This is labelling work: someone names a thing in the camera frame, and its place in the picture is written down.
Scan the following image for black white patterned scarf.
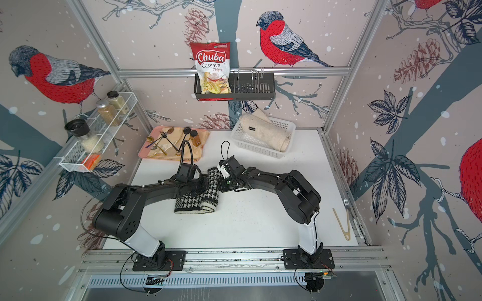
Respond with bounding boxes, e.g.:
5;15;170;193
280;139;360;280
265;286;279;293
174;168;221;214

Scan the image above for white plastic basket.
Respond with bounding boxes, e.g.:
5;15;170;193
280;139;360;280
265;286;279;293
231;117;296;159

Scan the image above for beige knitted scarf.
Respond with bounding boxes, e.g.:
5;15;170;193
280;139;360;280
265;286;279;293
239;109;291;152

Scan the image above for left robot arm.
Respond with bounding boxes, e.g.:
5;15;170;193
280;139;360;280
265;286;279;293
92;164;208;258

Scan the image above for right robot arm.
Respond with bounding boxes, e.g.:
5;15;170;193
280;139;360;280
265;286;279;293
217;156;323;257

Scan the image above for pink tray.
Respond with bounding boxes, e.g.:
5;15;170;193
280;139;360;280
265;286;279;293
137;125;210;163

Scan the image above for beige cloth on tray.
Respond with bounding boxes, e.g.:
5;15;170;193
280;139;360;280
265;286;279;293
146;127;210;162

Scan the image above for small amber spice bottle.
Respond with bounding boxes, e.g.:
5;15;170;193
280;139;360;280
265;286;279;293
190;130;202;147

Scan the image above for black ladle spoon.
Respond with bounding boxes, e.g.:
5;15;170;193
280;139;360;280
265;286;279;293
176;127;191;156

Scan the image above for black gold fork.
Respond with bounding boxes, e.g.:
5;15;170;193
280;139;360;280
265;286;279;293
160;130;179;152

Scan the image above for gold spoon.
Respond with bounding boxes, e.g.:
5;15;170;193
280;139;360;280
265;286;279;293
146;136;167;155

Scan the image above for small orange box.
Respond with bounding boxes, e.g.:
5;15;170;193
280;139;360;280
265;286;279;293
82;154;102;172

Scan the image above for spice jar silver lid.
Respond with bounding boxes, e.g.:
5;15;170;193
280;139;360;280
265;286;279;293
96;100;121;127

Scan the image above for large jar black lid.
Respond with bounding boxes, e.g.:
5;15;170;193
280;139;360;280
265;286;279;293
64;119;105;154

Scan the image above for spice jar black lid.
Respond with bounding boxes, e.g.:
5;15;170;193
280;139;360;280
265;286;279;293
107;90;130;115

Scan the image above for red cassava chips bag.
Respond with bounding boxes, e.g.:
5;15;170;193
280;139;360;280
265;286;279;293
190;42;232;94

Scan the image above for beige plastic tongs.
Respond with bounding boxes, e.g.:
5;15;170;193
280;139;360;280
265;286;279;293
332;208;351;242

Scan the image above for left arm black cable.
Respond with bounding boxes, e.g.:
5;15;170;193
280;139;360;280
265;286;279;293
179;140;195;166

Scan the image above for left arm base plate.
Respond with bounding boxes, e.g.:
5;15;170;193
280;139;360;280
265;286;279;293
133;250;187;272

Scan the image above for black wire wall basket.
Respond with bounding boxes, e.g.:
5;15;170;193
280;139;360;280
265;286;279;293
193;71;276;101

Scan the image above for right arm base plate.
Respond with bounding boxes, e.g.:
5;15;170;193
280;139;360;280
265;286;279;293
281;248;335;270

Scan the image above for white wire wall shelf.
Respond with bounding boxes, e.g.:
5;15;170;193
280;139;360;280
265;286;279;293
60;92;138;173

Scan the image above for aluminium front rail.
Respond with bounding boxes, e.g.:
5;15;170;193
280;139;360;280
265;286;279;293
77;246;393;275

